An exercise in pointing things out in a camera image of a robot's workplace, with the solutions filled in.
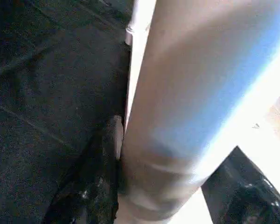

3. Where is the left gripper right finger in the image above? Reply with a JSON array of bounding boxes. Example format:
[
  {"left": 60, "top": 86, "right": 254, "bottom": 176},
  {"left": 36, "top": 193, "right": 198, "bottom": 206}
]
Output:
[{"left": 202, "top": 146, "right": 280, "bottom": 224}]

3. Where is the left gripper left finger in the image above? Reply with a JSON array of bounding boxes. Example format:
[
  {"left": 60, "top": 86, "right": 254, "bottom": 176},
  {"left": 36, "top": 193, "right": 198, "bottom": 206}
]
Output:
[{"left": 43, "top": 115, "right": 125, "bottom": 224}]

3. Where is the white plastic table top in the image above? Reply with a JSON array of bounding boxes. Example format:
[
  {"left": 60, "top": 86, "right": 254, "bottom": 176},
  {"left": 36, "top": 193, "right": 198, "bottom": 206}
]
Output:
[{"left": 123, "top": 35, "right": 143, "bottom": 131}]

